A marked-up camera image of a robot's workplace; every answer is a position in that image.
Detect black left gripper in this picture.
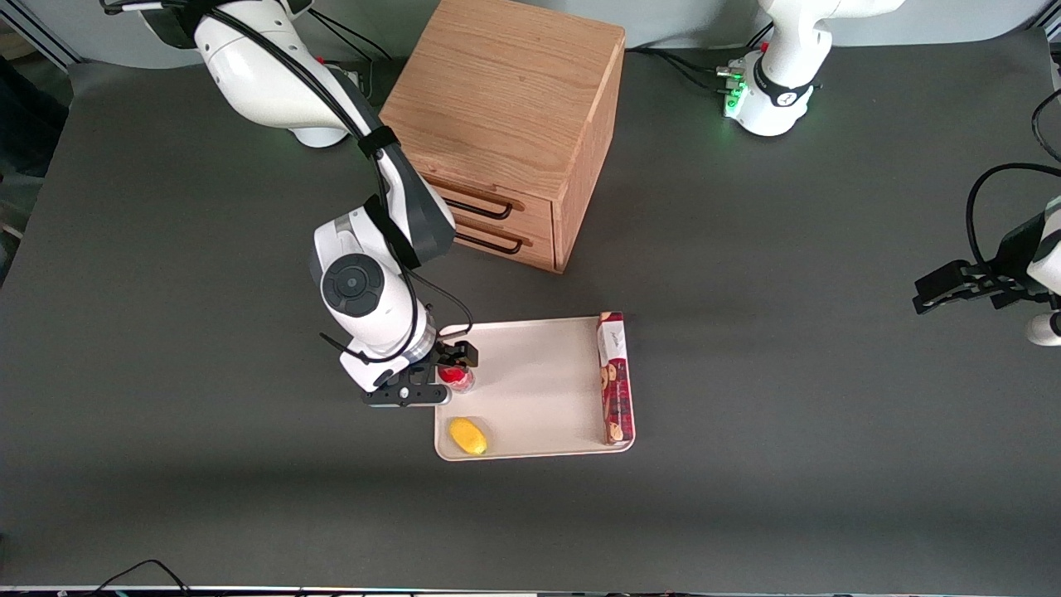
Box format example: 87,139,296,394
913,211,1055,315

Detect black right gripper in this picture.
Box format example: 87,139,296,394
375,339,480,392

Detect cream plastic tray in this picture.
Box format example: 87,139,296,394
434,316,637,462

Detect yellow lemon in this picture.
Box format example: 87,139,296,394
449,417,489,457

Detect red cookie box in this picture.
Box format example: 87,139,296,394
597,312,636,447

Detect wooden drawer cabinet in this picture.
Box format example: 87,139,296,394
379,0,626,275

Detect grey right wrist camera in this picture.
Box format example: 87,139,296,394
361,381,453,408

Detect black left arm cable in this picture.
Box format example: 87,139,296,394
966,163,1061,279

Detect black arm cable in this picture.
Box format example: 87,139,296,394
966,163,1061,279
103,0,476,366

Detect long black drawer handle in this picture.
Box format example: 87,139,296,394
443,194,514,221

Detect black curved side cable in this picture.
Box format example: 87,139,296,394
1031,86,1061,163

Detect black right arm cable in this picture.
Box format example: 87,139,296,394
103,0,476,366

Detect black right base cable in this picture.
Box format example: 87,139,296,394
308,8,394,63

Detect black base cable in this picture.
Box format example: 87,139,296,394
626,23,773,92
308,8,394,63

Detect black left base cable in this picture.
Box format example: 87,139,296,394
626,23,773,92

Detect thin black table-edge cable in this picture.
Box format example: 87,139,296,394
81,559,193,597

